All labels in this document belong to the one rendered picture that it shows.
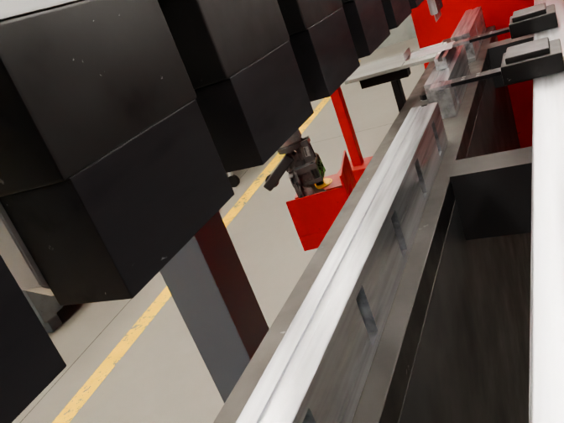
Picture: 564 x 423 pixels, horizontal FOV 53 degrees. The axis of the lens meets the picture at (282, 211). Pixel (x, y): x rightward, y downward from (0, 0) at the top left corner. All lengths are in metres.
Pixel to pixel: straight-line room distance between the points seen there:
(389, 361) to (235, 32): 0.41
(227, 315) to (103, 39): 1.52
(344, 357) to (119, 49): 0.40
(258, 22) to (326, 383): 0.36
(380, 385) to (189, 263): 1.18
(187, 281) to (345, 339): 1.23
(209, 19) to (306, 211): 1.04
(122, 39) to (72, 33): 0.04
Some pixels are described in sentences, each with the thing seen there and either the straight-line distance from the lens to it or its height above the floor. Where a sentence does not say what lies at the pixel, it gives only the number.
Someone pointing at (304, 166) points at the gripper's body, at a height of 0.88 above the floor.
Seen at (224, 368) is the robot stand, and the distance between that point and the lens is 2.00.
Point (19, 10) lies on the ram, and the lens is 0.34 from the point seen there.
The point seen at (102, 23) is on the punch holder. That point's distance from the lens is 0.38.
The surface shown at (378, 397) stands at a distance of 0.67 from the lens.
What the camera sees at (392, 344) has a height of 0.87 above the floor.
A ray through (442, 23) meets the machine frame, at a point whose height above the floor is 0.94.
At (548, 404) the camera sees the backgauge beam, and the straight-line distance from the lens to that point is 0.47.
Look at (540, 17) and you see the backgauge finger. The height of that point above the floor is 1.02.
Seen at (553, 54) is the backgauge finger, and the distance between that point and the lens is 1.22.
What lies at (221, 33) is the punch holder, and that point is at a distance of 0.50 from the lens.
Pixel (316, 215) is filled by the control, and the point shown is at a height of 0.75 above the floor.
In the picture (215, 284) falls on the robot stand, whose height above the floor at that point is 0.56.
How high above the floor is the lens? 1.31
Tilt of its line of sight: 20 degrees down
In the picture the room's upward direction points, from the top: 21 degrees counter-clockwise
